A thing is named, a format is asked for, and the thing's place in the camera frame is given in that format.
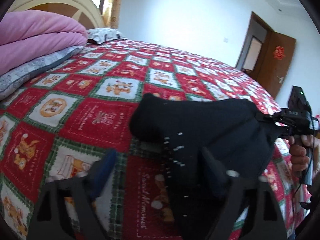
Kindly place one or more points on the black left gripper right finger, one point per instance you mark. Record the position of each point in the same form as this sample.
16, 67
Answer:
264, 219

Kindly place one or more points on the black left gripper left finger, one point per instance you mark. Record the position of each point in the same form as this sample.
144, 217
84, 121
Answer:
50, 219

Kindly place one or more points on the black pants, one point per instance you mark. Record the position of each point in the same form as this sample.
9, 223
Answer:
230, 131

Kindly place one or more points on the person right hand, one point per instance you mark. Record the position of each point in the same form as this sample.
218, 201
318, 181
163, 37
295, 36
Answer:
299, 160

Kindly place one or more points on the red door decoration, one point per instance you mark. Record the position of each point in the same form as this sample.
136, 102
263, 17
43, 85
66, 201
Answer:
278, 53

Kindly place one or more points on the brown wooden door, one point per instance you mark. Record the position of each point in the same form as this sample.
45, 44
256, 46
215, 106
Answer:
267, 71

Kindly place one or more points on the red patchwork teddy bedspread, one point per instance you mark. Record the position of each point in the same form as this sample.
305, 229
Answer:
63, 120

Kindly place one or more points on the grey patterned folded blanket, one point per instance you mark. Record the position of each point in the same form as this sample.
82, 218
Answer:
14, 78

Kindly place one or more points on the pink folded quilt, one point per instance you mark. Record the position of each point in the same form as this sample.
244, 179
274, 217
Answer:
27, 35

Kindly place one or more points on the grey floral pillow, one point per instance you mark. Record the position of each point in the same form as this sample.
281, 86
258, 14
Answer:
102, 35

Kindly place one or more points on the cream wooden headboard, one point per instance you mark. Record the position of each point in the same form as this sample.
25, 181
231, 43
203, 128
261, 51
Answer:
83, 11

